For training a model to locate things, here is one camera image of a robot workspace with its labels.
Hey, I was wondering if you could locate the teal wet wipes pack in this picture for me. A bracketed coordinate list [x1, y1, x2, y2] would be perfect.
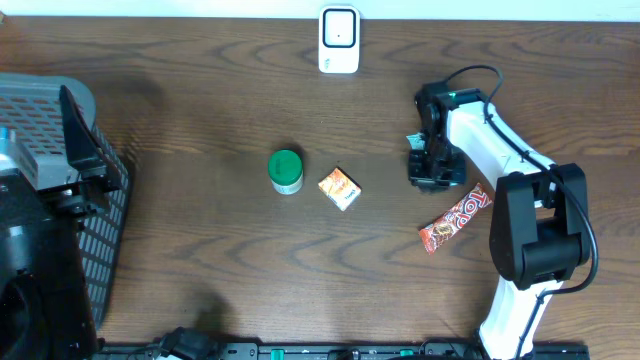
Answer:
[406, 132, 426, 151]

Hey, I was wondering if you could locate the red chocolate bar wrapper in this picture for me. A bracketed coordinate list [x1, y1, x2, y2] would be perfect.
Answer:
[419, 183, 492, 255]

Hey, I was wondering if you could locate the orange small box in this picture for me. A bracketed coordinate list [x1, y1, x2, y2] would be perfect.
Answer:
[318, 168, 361, 211]

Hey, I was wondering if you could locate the green lid jar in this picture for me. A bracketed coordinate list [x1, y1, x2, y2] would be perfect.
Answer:
[268, 150, 304, 195]

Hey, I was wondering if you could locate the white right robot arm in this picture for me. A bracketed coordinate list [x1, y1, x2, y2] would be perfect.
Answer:
[408, 81, 593, 359]

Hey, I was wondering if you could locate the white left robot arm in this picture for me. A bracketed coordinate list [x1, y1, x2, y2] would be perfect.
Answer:
[1, 86, 122, 359]

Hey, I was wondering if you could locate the white barcode scanner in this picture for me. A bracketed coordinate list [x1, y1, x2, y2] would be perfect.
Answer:
[318, 5, 361, 74]

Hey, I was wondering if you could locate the grey plastic basket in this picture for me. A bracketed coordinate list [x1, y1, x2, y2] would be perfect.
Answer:
[1, 73, 133, 327]

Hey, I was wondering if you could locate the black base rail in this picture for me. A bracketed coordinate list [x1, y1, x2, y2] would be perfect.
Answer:
[94, 327, 591, 360]

